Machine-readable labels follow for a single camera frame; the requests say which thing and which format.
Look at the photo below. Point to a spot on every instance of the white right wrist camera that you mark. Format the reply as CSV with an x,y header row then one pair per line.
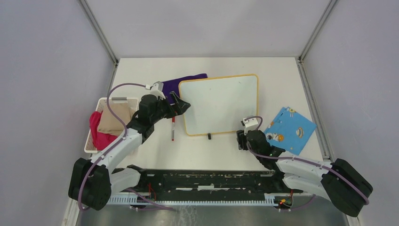
x,y
250,124

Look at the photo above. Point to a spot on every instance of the yellow framed whiteboard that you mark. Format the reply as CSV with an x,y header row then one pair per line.
x,y
218,105

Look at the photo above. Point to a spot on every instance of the white plastic basket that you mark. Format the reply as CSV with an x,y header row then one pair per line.
x,y
132,102

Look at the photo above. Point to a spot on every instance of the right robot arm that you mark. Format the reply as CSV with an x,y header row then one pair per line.
x,y
338,182

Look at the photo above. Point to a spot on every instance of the aluminium left corner post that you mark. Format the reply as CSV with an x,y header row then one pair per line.
x,y
98,30

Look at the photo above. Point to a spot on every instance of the aluminium corner post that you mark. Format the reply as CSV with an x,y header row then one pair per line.
x,y
319,25
98,30

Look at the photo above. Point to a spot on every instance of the purple cloth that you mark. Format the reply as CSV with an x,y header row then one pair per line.
x,y
172,85

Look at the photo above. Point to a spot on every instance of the beige folded cloth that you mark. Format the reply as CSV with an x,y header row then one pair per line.
x,y
109,124

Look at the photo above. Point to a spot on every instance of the red whiteboard marker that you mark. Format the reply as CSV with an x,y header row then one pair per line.
x,y
173,129

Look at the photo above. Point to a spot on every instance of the blue cartoon astronaut cloth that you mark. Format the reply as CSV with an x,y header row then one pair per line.
x,y
289,130

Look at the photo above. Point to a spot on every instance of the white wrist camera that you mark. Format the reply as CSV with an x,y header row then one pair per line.
x,y
156,89
250,124

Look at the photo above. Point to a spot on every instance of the aluminium right corner post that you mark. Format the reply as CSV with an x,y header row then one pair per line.
x,y
319,25

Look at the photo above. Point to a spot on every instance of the pink cloth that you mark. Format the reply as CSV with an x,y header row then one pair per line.
x,y
99,140

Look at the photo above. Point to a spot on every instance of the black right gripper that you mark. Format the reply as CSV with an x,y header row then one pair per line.
x,y
241,139

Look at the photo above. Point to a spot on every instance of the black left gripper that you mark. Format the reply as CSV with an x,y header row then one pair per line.
x,y
181,106

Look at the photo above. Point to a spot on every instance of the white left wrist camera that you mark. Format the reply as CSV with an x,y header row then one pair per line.
x,y
156,89

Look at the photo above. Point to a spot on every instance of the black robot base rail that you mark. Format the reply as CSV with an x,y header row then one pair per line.
x,y
211,185

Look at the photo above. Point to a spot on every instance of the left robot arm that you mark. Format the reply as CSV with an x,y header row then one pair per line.
x,y
95,180

